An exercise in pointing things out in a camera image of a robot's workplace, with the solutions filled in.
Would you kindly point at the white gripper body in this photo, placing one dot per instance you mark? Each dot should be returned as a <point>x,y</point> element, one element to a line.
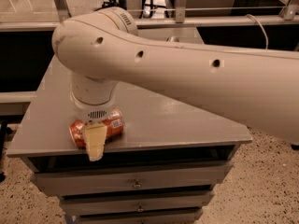
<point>94,113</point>

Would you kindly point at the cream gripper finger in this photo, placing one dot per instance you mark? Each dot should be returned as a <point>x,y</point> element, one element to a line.
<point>95,137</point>

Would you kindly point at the red coke can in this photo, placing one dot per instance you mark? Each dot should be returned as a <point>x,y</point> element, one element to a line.
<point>114,123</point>

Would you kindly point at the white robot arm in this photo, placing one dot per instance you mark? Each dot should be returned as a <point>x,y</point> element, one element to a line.
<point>255,87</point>

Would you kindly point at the silver blue slim can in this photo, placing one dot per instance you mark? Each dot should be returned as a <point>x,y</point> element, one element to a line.
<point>172,39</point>

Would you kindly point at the top grey drawer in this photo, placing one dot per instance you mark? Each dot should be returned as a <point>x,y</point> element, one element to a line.
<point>135,178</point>

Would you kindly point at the grey drawer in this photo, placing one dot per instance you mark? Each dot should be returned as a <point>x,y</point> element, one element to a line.
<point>152,217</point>
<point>137,203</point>
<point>135,178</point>

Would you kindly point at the middle grey drawer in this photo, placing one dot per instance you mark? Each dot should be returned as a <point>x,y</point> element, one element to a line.
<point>137,203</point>

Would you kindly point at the grey drawer cabinet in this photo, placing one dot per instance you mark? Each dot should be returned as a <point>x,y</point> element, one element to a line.
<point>157,131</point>

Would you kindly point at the bottom grey drawer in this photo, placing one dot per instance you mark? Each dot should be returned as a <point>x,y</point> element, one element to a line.
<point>152,217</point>

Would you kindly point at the metal window rail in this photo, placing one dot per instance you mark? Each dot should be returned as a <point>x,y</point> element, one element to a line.
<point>163,23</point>

